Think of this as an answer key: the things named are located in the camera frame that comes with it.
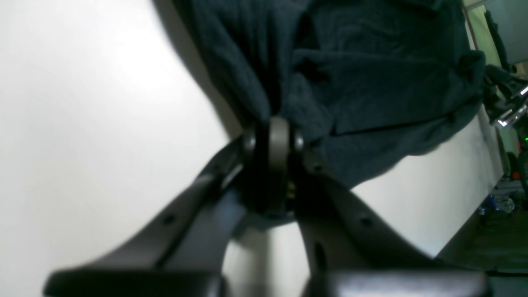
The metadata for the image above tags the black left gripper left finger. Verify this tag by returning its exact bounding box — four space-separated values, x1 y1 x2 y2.
43 126 262 297

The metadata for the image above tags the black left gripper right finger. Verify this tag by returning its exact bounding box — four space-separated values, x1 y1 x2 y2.
268 117 493 297

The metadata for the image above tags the black long-sleeve T-shirt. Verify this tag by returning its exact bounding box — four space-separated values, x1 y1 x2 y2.
174 0 486 188

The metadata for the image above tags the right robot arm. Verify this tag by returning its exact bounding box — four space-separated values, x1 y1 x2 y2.
484 11 527 193

